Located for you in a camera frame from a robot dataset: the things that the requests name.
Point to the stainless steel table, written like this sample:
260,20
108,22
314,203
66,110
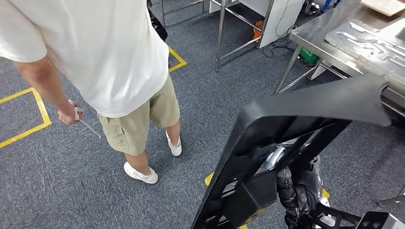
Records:
220,38

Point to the white stick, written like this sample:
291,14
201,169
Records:
90,128

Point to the person's hand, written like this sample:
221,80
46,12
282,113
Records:
69,113

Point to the stanchion post with round base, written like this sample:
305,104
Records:
311,8

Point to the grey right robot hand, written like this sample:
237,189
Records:
310,183

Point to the black plastic car part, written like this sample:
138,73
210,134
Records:
316,101

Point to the person's forearm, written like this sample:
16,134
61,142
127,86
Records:
47,85

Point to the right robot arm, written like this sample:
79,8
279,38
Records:
335,216

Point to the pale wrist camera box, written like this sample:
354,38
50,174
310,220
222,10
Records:
379,221

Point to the person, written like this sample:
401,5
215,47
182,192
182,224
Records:
95,47

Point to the white cabinet panel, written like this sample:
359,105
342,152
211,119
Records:
284,15

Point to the stamped silver metal plate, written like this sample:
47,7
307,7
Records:
364,44

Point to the black object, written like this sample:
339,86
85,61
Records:
158,25

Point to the orange object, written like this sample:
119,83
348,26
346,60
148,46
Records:
258,30

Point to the green box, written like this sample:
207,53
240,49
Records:
309,57

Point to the blue cart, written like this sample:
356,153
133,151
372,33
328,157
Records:
330,4

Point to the stainless steel workbench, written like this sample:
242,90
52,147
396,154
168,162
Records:
310,34

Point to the cardboard box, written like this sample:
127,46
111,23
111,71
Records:
386,6

